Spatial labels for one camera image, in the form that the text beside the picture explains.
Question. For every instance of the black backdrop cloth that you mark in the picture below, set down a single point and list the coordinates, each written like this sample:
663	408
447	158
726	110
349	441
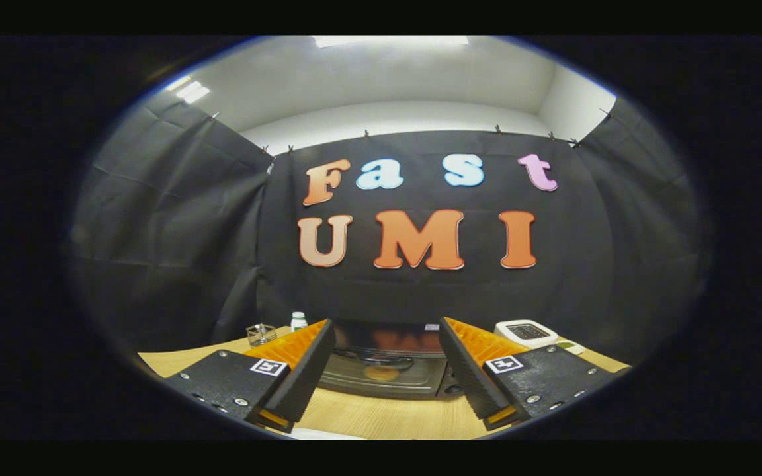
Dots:
169	218

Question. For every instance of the clear glass toothpick holder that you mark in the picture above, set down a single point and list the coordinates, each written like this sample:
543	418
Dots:
260	334

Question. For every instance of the white bottle with green cap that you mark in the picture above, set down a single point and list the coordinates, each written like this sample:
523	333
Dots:
298	322

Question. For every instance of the golden sugared donut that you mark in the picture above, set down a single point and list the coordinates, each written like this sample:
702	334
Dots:
381	373

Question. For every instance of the white countertop appliance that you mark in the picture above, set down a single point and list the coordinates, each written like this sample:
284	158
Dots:
526	332

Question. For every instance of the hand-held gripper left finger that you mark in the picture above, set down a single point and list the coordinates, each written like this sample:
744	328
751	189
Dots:
305	370

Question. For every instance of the black toaster oven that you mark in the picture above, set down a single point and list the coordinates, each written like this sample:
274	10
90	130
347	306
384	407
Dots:
354	387

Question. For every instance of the small ceiling light panel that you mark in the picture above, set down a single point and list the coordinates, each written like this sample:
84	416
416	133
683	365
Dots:
190	90

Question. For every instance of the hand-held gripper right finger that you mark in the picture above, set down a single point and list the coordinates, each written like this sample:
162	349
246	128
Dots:
467	370

